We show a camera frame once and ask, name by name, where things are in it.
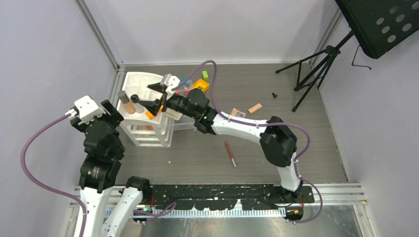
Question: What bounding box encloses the white plastic drawer organizer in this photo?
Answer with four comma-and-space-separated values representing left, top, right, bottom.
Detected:
117, 72, 174, 147

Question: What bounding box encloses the black tripod stand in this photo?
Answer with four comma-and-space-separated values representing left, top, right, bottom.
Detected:
276, 0, 419, 112

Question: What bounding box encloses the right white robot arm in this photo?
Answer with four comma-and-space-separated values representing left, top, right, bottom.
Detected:
130, 83, 303, 203

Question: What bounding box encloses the teal toy block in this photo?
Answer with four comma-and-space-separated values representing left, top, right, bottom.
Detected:
181, 78, 192, 88

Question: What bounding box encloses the yellow toy block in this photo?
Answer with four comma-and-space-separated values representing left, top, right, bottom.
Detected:
193, 79, 210, 92

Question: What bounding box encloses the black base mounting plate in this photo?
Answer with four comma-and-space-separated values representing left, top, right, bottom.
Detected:
141, 184, 315, 211

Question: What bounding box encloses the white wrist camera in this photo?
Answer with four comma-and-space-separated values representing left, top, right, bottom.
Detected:
160, 74, 181, 99
65, 95, 105, 124

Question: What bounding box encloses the foundation tube grey cap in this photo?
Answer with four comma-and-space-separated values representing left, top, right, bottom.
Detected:
118, 90, 136, 115

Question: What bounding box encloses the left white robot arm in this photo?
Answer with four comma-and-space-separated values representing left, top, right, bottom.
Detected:
71, 95, 152, 237

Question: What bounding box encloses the aluminium rail frame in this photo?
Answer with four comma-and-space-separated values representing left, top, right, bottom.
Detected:
69, 183, 367, 219

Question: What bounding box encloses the green toy block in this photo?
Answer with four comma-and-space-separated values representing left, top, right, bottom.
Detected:
202, 71, 209, 81

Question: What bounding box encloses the red makeup pencil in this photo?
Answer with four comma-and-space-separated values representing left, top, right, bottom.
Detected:
224, 141, 237, 167

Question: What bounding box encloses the clear plastic drawer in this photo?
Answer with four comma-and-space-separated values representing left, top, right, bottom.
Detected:
173, 86, 197, 131

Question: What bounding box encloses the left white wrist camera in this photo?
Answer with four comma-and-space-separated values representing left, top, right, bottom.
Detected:
65, 95, 105, 124

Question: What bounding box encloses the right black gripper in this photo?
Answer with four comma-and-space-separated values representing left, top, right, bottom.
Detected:
138, 82, 198, 119

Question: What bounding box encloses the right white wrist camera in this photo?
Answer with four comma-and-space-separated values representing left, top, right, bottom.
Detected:
160, 74, 181, 99

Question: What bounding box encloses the orange cream tube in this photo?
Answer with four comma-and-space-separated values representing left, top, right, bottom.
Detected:
145, 105, 164, 119

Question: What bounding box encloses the eyeshadow palette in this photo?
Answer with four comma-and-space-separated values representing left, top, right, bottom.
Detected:
230, 108, 246, 118

